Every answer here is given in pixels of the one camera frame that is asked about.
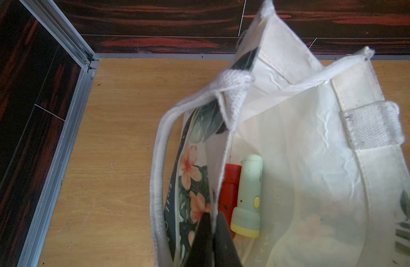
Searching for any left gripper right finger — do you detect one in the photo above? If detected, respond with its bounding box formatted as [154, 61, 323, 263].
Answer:
[213, 212, 242, 267]

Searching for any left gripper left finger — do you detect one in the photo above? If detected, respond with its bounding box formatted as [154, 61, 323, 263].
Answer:
[184, 212, 213, 267]

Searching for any pale green flashlight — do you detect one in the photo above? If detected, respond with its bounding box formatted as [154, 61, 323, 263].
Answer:
[230, 154, 263, 239]

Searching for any red flashlight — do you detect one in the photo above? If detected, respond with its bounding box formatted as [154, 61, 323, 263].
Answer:
[218, 164, 242, 239]

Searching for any white floral canvas tote bag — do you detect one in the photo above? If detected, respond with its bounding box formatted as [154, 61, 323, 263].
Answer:
[150, 1, 410, 267]

